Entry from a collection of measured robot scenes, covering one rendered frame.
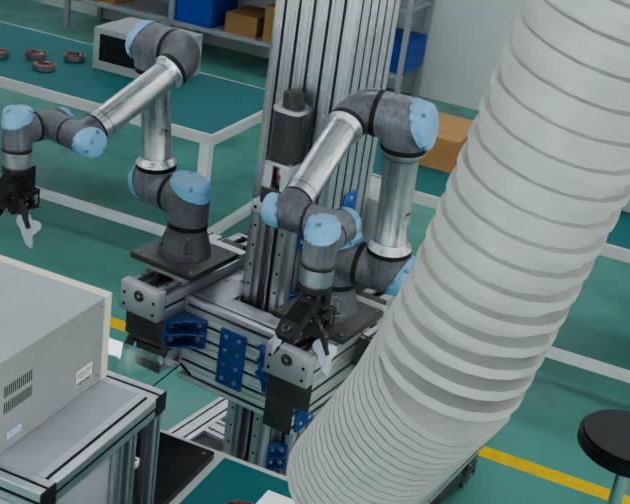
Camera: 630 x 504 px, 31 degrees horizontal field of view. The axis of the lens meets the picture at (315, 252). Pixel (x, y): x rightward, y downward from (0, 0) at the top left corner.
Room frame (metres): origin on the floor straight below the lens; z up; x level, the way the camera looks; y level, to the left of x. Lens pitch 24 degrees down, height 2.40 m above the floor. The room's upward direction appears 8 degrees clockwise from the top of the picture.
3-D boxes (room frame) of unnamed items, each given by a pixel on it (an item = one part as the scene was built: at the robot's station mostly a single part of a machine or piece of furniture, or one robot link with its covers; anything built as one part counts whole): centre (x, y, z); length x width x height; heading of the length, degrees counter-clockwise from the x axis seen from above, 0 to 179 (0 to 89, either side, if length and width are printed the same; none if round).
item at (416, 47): (8.63, -0.35, 0.40); 0.42 x 0.42 x 0.25; 69
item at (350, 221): (2.31, -0.03, 1.45); 0.11 x 0.11 x 0.08; 69
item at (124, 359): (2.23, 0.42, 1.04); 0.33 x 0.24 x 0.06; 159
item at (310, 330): (2.22, -0.01, 1.29); 0.09 x 0.08 x 0.12; 151
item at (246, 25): (9.06, 0.78, 0.36); 0.40 x 0.28 x 0.16; 161
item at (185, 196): (2.97, 0.38, 1.20); 0.13 x 0.12 x 0.14; 54
